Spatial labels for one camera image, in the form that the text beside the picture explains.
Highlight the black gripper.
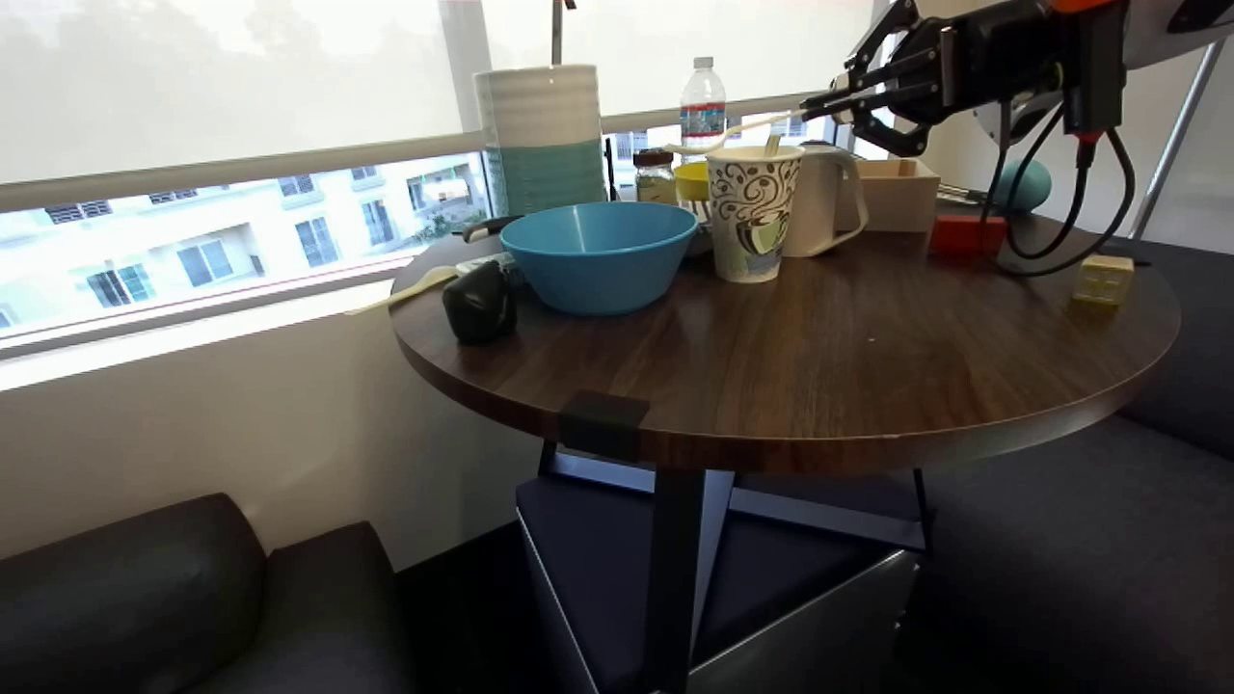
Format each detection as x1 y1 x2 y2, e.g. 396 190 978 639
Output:
802 0 1072 158

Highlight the patterned paper cup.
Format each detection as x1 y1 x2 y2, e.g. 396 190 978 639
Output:
707 142 805 291

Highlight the cream open box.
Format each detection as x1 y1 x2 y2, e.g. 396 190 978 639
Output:
856 158 946 241

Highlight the teal ball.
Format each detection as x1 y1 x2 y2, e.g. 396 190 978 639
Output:
987 153 1058 216

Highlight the white plastic pitcher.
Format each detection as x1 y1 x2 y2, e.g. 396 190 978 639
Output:
782 142 873 264

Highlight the orange red block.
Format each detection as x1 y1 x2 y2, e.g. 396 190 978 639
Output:
926 212 1010 269

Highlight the clear water bottle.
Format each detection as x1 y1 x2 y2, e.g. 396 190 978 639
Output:
678 55 733 166

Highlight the yellow bowl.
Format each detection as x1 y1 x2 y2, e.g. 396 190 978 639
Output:
670 158 716 207

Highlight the grey metal pole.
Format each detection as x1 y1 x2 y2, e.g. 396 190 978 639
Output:
1131 49 1221 244

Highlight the small wooden block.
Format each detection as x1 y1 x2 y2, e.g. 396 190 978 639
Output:
1072 251 1136 310

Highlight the white roller blind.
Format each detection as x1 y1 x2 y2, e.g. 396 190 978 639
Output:
0 0 467 190
478 0 892 124

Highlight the spice jar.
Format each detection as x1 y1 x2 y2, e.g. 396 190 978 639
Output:
629 145 681 207

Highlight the thin bent rod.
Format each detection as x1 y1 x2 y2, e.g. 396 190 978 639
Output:
548 0 579 70

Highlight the blue plastic bowl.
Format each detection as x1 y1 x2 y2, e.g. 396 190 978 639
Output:
499 196 707 319

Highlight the white teal ribbed container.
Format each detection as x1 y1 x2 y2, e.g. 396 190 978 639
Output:
476 62 611 221

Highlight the black tape patch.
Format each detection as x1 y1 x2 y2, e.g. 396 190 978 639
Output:
561 391 653 463

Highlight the dark grey sofa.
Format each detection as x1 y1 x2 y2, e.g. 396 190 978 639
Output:
899 230 1234 694

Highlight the black rounded object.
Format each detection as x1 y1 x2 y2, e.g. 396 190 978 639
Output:
440 259 522 346

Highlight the dark metal table base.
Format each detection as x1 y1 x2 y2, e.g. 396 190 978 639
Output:
536 435 937 694

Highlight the black leather armchair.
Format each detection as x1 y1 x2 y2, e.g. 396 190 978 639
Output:
0 489 415 694

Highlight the black cable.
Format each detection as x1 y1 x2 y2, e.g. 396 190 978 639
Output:
1000 127 1147 282
982 95 1072 266

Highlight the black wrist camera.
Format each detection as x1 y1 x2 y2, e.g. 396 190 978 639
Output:
1070 11 1136 142

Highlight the black utensil handle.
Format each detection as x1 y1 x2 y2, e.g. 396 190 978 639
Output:
459 212 526 247

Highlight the white window frame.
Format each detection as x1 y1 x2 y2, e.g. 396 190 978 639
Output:
0 0 904 364

